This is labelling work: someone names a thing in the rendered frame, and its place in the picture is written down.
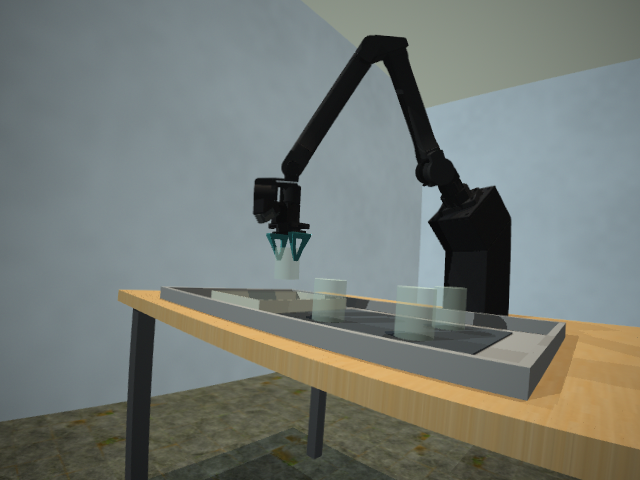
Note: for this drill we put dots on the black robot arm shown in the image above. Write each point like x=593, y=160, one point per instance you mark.
x=436, y=171

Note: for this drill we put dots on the clear glass jar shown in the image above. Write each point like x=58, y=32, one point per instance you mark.
x=285, y=266
x=451, y=308
x=329, y=300
x=415, y=313

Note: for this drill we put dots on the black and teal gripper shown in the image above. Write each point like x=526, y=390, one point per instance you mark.
x=292, y=234

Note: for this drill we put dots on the beige shallow tray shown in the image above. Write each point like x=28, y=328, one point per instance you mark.
x=284, y=301

